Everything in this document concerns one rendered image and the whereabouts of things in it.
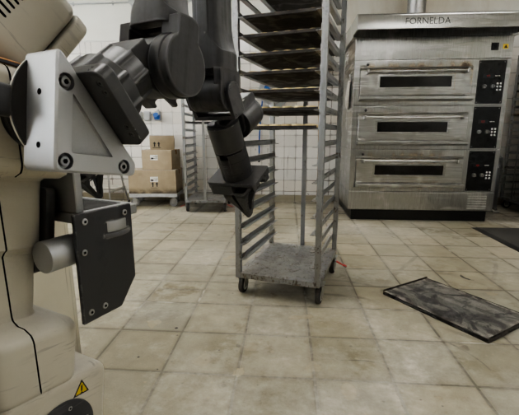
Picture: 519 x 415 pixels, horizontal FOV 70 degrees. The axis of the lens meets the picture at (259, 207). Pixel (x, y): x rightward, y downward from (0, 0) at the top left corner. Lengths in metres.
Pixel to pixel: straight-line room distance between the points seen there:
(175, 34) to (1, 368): 0.46
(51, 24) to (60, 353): 0.44
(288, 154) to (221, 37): 4.40
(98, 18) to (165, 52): 5.25
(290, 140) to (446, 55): 2.00
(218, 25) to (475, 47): 3.93
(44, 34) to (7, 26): 0.04
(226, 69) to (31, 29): 0.26
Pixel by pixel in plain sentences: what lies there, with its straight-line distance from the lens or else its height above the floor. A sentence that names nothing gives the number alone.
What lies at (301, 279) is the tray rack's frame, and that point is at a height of 0.15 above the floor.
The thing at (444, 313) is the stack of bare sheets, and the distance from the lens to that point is 2.19.
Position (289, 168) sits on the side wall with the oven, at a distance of 4.99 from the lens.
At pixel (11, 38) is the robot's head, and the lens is 0.55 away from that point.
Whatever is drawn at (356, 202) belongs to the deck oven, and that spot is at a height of 0.20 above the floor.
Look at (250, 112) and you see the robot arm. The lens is 0.68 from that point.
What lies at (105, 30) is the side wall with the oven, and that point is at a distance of 5.65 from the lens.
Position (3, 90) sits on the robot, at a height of 0.97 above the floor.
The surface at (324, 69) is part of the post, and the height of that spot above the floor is 1.22.
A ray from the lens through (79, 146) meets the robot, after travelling 0.41.
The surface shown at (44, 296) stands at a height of 0.41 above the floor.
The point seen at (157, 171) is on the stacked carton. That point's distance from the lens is 4.81.
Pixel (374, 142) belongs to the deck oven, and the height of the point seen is 0.84.
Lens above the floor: 0.93
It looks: 11 degrees down
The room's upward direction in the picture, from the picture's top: straight up
